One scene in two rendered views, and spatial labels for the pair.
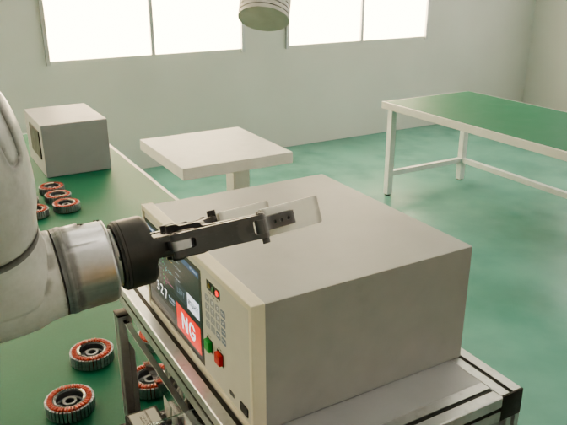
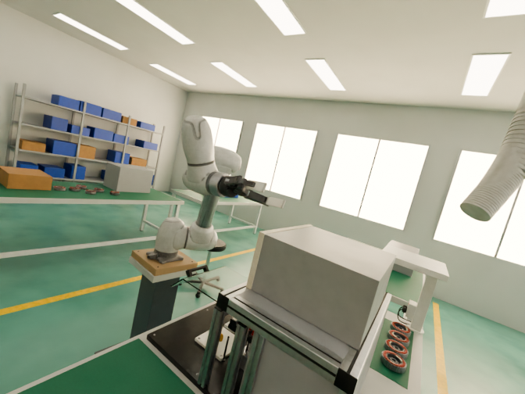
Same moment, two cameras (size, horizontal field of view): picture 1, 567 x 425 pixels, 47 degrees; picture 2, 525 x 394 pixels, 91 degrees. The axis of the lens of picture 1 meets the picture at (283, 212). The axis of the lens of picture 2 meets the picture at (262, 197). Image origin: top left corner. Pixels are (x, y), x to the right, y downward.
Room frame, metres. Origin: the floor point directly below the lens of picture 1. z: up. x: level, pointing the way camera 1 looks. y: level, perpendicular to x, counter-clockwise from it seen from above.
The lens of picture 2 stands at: (0.31, -0.71, 1.53)
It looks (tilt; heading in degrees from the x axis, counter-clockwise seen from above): 6 degrees down; 62
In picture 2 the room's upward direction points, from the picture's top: 14 degrees clockwise
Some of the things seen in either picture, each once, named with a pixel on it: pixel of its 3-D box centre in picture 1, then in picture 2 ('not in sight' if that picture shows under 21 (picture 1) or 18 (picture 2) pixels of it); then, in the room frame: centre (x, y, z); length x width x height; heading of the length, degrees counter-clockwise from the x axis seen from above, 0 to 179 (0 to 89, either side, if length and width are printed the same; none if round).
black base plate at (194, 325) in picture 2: not in sight; (239, 334); (0.87, 0.25, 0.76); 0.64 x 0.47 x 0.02; 30
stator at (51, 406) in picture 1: (70, 403); not in sight; (1.25, 0.50, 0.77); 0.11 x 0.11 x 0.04
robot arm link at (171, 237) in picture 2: not in sight; (171, 234); (0.62, 1.04, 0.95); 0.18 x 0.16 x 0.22; 174
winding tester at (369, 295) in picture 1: (294, 277); (326, 269); (1.01, -0.02, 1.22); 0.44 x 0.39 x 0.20; 30
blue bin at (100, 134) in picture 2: not in sight; (99, 133); (-0.46, 6.73, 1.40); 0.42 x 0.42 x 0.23; 30
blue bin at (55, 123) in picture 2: not in sight; (55, 123); (-1.22, 6.29, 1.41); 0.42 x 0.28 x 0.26; 122
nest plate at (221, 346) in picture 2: not in sight; (219, 341); (0.75, 0.21, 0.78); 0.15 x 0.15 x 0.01; 30
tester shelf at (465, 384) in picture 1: (288, 336); (319, 299); (1.02, -0.01, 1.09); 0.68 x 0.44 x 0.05; 30
